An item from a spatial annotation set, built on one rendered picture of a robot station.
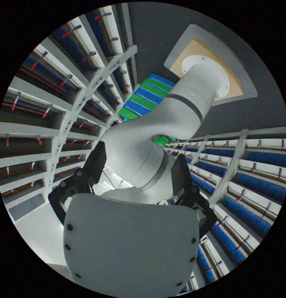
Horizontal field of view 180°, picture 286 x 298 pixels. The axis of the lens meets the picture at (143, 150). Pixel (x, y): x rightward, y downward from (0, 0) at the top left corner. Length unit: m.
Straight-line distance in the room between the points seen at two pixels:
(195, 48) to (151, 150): 0.33
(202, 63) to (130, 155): 0.34
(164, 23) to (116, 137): 0.71
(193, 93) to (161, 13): 0.61
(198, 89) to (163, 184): 0.23
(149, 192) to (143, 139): 0.12
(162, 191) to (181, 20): 0.78
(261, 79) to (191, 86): 0.56
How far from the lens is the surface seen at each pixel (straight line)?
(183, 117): 0.22
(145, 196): 0.26
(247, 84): 0.42
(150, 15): 0.78
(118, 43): 0.81
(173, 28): 0.73
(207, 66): 0.36
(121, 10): 0.83
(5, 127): 0.59
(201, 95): 0.26
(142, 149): 0.20
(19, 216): 1.19
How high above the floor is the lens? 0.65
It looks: 2 degrees up
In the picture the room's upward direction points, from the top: 145 degrees counter-clockwise
